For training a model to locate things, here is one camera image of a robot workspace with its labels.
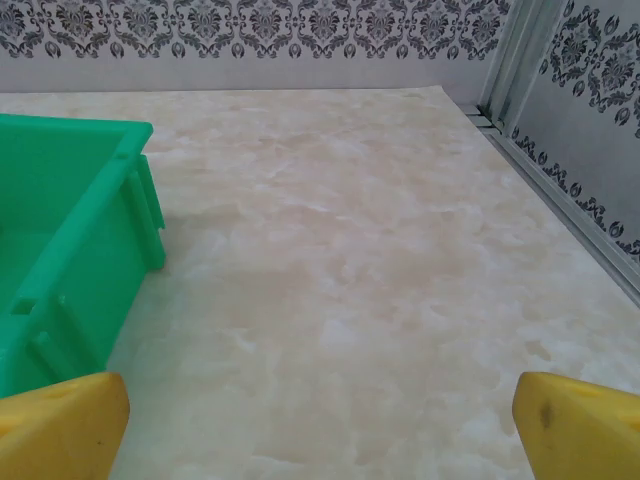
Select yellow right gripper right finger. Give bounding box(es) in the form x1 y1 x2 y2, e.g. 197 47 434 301
513 371 640 480

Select green plastic bin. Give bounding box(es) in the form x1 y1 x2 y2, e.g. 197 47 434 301
0 113 167 401

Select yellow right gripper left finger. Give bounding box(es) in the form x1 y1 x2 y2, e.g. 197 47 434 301
0 371 132 480

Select aluminium frame post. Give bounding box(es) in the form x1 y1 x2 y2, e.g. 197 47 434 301
478 0 576 132

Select aluminium frame rail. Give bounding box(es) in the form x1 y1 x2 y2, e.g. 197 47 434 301
469 102 640 297

